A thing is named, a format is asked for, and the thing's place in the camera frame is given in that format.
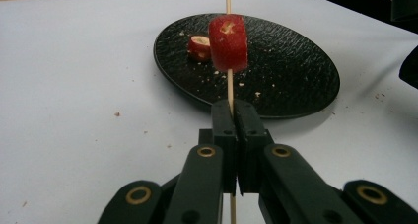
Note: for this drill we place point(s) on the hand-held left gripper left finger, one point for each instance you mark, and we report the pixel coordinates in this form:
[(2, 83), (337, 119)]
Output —
[(224, 145)]

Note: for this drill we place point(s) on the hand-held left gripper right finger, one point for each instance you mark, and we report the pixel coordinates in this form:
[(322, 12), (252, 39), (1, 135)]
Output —
[(251, 145)]

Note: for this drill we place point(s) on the wooden skewer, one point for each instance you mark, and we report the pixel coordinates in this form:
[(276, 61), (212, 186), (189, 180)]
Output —
[(230, 86)]

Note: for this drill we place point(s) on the black textured plate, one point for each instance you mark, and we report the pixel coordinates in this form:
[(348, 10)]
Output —
[(289, 76)]

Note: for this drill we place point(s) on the large red fruit piece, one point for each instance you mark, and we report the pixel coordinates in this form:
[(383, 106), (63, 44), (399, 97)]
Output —
[(229, 44)]

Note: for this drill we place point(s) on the small red fruit piece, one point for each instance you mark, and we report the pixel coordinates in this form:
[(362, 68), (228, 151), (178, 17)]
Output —
[(199, 48)]

